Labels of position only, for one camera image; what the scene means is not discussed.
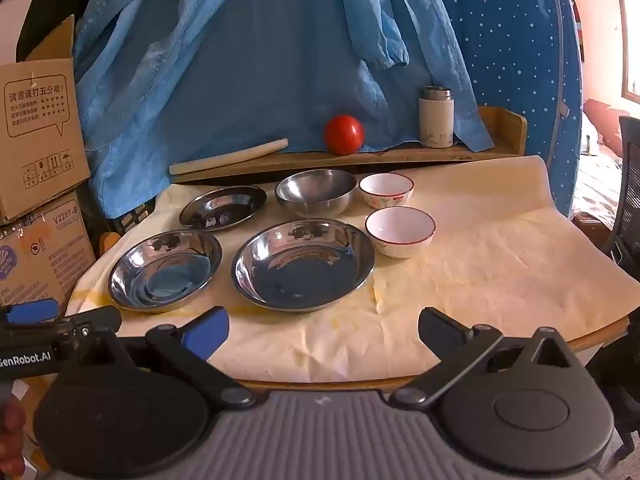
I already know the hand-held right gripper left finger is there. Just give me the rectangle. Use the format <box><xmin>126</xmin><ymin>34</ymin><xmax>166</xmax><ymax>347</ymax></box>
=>
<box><xmin>97</xmin><ymin>306</ymin><xmax>257</xmax><ymax>408</ymax></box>

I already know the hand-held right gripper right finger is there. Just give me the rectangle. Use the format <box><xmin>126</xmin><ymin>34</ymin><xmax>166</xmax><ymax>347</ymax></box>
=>
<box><xmin>389</xmin><ymin>307</ymin><xmax>583</xmax><ymax>408</ymax></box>

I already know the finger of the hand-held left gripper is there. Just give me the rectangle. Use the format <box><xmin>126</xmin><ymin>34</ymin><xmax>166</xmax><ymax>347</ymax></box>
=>
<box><xmin>50</xmin><ymin>306</ymin><xmax>122</xmax><ymax>347</ymax></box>
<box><xmin>0</xmin><ymin>298</ymin><xmax>60</xmax><ymax>329</ymax></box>

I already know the plain white red-rimmed bowl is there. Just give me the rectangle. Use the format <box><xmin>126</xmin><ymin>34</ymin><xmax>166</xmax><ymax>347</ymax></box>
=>
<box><xmin>365</xmin><ymin>206</ymin><xmax>436</xmax><ymax>259</ymax></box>

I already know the floral white red-rimmed bowl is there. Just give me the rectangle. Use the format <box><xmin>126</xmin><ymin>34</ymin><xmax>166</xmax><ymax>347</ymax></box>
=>
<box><xmin>359</xmin><ymin>173</ymin><xmax>415</xmax><ymax>210</ymax></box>

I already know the stainless steel bowl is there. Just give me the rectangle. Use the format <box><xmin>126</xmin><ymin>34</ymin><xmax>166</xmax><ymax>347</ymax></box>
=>
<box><xmin>274</xmin><ymin>169</ymin><xmax>359</xmax><ymax>219</ymax></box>

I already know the person's left hand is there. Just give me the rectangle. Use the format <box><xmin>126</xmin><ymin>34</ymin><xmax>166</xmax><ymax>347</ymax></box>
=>
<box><xmin>0</xmin><ymin>392</ymin><xmax>26</xmax><ymax>478</ymax></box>

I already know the taped cardboard box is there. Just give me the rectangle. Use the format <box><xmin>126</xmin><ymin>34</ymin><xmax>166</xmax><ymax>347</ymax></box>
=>
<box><xmin>0</xmin><ymin>190</ymin><xmax>98</xmax><ymax>311</ymax></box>

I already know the medium stainless steel plate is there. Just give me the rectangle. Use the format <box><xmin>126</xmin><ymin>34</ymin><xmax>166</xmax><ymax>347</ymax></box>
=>
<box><xmin>108</xmin><ymin>229</ymin><xmax>223</xmax><ymax>314</ymax></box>

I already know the cream table cover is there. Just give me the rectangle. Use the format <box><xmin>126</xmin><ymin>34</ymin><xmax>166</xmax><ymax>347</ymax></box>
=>
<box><xmin>65</xmin><ymin>155</ymin><xmax>632</xmax><ymax>383</ymax></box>

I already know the black plastic crate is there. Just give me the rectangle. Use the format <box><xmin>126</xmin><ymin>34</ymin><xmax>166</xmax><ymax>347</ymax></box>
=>
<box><xmin>100</xmin><ymin>200</ymin><xmax>158</xmax><ymax>248</ymax></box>

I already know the large stainless steel plate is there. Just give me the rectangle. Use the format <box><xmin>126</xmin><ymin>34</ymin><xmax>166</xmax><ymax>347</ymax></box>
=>
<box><xmin>231</xmin><ymin>218</ymin><xmax>376</xmax><ymax>313</ymax></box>

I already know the small stainless steel plate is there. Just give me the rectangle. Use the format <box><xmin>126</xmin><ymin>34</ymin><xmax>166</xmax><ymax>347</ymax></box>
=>
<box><xmin>179</xmin><ymin>185</ymin><xmax>268</xmax><ymax>232</ymax></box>

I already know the open cardboard box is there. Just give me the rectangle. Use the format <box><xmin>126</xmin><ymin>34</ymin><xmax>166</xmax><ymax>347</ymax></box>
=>
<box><xmin>0</xmin><ymin>15</ymin><xmax>92</xmax><ymax>226</ymax></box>

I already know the white stick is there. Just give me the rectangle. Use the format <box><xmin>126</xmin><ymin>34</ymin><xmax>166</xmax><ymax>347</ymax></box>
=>
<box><xmin>169</xmin><ymin>138</ymin><xmax>290</xmax><ymax>176</ymax></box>

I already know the wooden shelf board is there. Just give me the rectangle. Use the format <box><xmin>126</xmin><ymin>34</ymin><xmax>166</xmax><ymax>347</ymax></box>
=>
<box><xmin>172</xmin><ymin>106</ymin><xmax>528</xmax><ymax>184</ymax></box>

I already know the white thermos bottle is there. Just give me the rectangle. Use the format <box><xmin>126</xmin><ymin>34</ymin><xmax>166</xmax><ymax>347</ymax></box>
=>
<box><xmin>418</xmin><ymin>86</ymin><xmax>455</xmax><ymax>149</ymax></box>

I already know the black ribbed device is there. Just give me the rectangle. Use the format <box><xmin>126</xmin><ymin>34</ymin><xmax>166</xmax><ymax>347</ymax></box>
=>
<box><xmin>580</xmin><ymin>116</ymin><xmax>640</xmax><ymax>453</ymax></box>

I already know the pink patterned bedding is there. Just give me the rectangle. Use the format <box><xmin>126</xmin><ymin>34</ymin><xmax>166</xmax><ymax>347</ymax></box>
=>
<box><xmin>570</xmin><ymin>97</ymin><xmax>626</xmax><ymax>226</ymax></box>

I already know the red tomato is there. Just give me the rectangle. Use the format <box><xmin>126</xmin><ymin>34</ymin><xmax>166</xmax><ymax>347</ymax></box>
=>
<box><xmin>324</xmin><ymin>114</ymin><xmax>365</xmax><ymax>156</ymax></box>

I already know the blue shirt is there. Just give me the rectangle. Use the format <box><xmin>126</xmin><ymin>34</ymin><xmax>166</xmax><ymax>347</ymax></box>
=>
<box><xmin>74</xmin><ymin>0</ymin><xmax>496</xmax><ymax>218</ymax></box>

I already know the blue polka dot cloth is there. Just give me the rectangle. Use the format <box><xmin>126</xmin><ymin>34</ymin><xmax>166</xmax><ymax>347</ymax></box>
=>
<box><xmin>430</xmin><ymin>0</ymin><xmax>588</xmax><ymax>218</ymax></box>

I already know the dark cloth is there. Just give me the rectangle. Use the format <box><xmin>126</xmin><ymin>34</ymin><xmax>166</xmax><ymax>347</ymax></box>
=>
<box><xmin>15</xmin><ymin>0</ymin><xmax>101</xmax><ymax>63</ymax></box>

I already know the window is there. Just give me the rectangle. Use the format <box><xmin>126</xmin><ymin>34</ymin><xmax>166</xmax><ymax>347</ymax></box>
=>
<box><xmin>614</xmin><ymin>0</ymin><xmax>640</xmax><ymax>106</ymax></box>

